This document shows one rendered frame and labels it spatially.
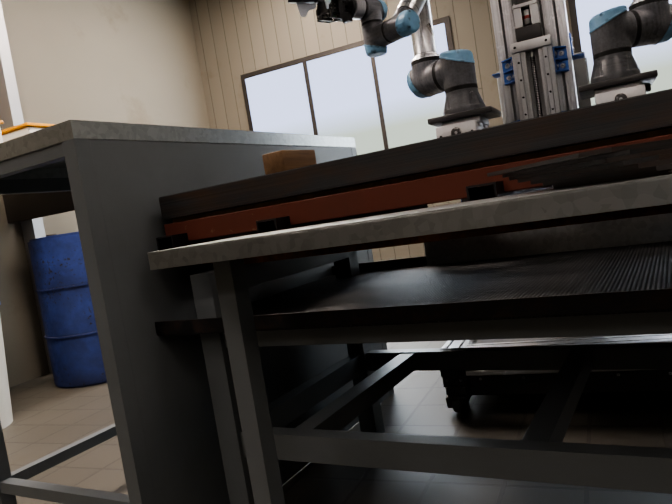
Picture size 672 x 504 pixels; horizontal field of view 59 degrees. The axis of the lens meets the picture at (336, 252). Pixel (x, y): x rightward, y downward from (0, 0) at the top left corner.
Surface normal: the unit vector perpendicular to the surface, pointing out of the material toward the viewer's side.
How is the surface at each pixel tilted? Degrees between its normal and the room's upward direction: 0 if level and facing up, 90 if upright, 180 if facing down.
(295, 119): 90
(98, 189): 90
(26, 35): 90
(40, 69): 90
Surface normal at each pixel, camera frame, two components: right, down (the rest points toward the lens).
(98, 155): 0.86, -0.11
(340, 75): -0.40, 0.12
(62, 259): 0.00, 0.07
